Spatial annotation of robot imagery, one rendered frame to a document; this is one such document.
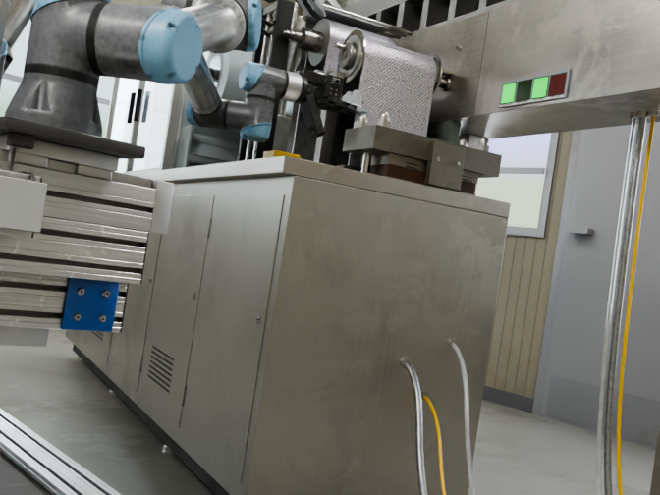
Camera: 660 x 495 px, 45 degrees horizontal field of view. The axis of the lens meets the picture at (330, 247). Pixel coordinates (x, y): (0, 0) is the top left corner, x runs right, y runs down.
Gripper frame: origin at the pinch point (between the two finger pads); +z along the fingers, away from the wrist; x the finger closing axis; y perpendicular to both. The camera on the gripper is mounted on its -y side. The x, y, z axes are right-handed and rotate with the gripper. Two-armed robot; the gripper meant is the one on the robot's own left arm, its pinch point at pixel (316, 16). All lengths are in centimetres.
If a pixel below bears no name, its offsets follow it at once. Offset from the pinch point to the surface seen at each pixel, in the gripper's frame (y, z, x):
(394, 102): 0.6, 30.8, -7.1
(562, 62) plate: 23, 40, -48
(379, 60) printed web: 4.2, 19.2, -7.0
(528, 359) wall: 61, 242, 149
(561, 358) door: 66, 240, 125
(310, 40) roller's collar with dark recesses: 4.3, 7.2, 21.3
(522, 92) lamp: 17, 44, -36
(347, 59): -1.7, 13.8, -3.1
